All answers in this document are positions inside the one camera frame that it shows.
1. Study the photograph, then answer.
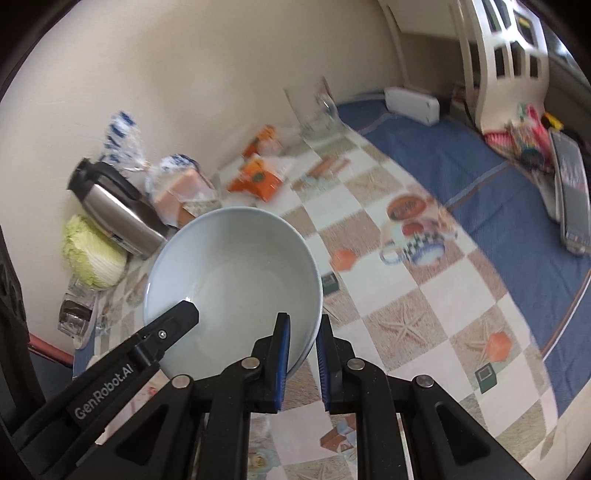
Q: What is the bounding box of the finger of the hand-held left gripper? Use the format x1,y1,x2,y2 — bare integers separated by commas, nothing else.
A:
124,300,200,367

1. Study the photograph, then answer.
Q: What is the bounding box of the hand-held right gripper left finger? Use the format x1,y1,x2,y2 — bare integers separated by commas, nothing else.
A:
37,313,293,480

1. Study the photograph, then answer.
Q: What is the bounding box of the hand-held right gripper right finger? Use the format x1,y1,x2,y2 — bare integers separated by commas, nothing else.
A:
316,314,509,480

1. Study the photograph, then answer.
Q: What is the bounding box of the small white bowl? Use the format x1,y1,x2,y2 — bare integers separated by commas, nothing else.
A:
143,207,324,384

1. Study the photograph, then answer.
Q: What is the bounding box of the glass jar on saucer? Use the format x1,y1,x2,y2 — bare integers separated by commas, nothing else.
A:
74,295,109,349

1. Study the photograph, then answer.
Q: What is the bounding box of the patterned plastic table cover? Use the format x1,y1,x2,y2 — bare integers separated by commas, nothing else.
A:
74,129,559,480

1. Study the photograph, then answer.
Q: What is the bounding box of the clear drinking glass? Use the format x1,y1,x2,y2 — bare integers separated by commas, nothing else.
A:
69,274,93,301

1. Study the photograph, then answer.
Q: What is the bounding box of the napa cabbage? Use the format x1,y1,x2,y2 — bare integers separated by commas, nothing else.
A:
62,215,127,290

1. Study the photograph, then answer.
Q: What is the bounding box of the stainless steel thermos jug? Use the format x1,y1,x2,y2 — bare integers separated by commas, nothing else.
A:
67,158,169,259

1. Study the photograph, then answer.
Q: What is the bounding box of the bagged sliced bread loaf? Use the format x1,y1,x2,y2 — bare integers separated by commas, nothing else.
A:
99,111,222,227

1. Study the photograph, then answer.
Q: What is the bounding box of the orange snack packet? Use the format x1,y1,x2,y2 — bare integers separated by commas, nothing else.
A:
242,124,282,158
226,154,284,203

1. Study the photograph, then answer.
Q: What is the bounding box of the clear glass mug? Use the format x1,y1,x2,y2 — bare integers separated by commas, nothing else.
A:
284,76,345,139

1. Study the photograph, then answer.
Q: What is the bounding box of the grey handheld device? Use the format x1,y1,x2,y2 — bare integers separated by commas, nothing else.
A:
549,129,591,254

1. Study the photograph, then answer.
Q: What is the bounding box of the pink patterned packet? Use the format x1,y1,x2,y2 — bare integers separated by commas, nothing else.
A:
508,104,552,167

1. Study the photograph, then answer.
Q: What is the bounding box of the white chair back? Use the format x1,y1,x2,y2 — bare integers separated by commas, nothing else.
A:
455,0,550,134

